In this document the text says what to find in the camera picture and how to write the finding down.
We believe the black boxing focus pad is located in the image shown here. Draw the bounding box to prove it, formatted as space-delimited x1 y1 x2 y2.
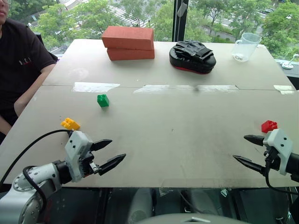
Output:
168 40 217 75

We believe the white small stand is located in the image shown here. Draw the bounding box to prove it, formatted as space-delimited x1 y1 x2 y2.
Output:
281 54 299 70

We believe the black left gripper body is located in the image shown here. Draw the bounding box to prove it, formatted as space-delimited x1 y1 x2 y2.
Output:
80 150 101 178

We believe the red clay brick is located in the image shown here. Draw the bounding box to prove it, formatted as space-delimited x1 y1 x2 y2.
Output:
106 47 156 62
101 25 155 50

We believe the black window frame post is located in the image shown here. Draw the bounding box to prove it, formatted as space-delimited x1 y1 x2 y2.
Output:
172 0 191 43

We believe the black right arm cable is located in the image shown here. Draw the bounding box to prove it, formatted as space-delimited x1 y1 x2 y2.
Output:
264 167 299 190

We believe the grey blind cord weight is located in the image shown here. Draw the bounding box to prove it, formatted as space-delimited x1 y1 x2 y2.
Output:
177 0 188 17

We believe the green toy brick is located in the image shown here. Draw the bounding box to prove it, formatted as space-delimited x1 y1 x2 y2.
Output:
97 93 110 108

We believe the yellow toy brick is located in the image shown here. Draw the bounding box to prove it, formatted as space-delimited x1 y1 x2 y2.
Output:
60 117 81 131

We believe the grey rounded shape under table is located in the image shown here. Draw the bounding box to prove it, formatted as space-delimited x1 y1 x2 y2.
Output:
128 188 155 224

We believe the clear plastic measuring cup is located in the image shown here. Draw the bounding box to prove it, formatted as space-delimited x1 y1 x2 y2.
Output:
231 32 263 63

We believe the person in black t-shirt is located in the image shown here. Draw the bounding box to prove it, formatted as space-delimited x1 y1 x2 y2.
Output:
0 0 59 126

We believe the black cable under table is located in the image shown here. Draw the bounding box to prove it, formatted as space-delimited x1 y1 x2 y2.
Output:
178 189 211 214

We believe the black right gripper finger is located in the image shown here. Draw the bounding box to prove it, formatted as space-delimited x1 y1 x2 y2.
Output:
232 154 267 176
243 134 266 147

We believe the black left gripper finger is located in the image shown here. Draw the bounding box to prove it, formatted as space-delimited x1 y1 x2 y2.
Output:
97 153 127 176
91 139 114 153

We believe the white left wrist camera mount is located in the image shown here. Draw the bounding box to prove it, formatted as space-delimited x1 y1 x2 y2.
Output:
64 130 94 183

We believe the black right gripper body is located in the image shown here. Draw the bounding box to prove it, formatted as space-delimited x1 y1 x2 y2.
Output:
264 147 281 173

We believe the red toy brick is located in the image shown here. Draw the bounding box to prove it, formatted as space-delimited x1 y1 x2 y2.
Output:
261 120 279 134

